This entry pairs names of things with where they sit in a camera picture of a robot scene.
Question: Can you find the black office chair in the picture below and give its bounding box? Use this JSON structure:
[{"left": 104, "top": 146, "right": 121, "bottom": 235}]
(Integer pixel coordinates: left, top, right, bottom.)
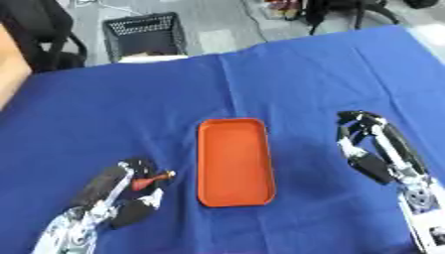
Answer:
[{"left": 0, "top": 0, "right": 90, "bottom": 74}]

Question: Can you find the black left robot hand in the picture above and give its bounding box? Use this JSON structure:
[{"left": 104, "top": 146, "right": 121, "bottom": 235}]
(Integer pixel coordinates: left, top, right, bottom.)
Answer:
[{"left": 70, "top": 157, "right": 166, "bottom": 229}]

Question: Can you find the black plastic crate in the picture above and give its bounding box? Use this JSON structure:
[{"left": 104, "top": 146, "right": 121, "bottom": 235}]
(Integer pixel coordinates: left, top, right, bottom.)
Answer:
[{"left": 100, "top": 12, "right": 190, "bottom": 64}]

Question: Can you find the tan wooden board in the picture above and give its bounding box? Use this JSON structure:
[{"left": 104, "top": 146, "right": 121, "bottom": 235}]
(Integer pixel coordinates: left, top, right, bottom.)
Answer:
[{"left": 0, "top": 24, "right": 35, "bottom": 112}]

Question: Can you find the small red toy with stem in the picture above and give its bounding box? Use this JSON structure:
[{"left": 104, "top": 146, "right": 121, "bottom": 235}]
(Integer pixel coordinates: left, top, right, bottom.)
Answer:
[{"left": 130, "top": 170, "right": 178, "bottom": 192}]

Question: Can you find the orange rectangular tray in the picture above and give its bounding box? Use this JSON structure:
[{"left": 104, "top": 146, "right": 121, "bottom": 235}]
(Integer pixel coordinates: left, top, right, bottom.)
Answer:
[{"left": 195, "top": 117, "right": 278, "bottom": 208}]

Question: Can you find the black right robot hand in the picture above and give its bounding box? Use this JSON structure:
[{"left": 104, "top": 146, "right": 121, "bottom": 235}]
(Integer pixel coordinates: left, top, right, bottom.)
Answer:
[{"left": 335, "top": 110, "right": 431, "bottom": 186}]

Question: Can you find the black chair base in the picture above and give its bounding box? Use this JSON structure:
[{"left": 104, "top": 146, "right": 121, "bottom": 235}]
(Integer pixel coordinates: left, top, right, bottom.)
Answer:
[{"left": 302, "top": 0, "right": 402, "bottom": 36}]

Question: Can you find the black floor cable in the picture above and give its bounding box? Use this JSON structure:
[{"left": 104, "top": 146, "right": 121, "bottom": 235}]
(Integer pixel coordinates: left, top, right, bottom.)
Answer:
[{"left": 237, "top": 0, "right": 271, "bottom": 44}]

